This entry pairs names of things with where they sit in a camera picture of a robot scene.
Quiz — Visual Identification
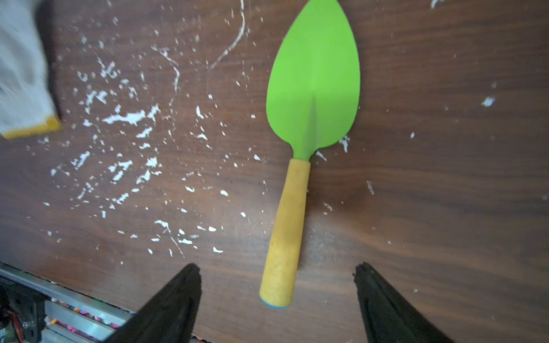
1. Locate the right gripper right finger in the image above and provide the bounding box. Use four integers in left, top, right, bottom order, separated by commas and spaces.
354, 262, 452, 343

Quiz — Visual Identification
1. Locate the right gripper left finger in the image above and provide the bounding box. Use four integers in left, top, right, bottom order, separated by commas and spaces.
105, 263, 202, 342

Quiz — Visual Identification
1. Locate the green trowel yellow handle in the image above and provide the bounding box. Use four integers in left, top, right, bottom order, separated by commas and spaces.
260, 0, 361, 309

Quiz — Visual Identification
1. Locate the white cotton work glove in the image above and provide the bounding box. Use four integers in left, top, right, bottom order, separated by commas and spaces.
1, 1, 61, 139

